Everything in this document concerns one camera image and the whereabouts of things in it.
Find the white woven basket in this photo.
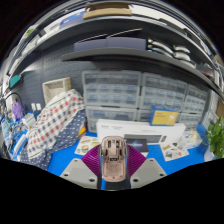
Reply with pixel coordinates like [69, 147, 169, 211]
[42, 77, 73, 104]

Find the clear plastic packet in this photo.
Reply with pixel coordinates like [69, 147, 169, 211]
[181, 129, 203, 149]

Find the colourful sticker sheet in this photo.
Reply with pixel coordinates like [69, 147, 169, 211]
[73, 135, 102, 157]
[159, 143, 190, 163]

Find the red blue checked cloth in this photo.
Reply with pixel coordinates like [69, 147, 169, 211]
[26, 89, 86, 160]

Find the green potted plant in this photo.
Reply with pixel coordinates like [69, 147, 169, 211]
[203, 116, 224, 159]

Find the clear plastic drawer cabinet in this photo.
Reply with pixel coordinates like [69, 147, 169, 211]
[85, 105, 138, 133]
[82, 70, 143, 108]
[136, 109, 158, 123]
[182, 84, 211, 116]
[176, 113, 203, 131]
[139, 72, 188, 111]

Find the transparent pink computer mouse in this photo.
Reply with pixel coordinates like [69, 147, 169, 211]
[99, 135, 129, 184]

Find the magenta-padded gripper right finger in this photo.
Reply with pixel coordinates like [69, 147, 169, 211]
[127, 145, 168, 189]

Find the blue yellow box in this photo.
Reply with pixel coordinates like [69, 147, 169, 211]
[148, 105, 180, 127]

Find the white keyboard box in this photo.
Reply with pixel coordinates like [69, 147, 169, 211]
[95, 119, 187, 145]

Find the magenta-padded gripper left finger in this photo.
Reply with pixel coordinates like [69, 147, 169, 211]
[59, 144, 103, 190]

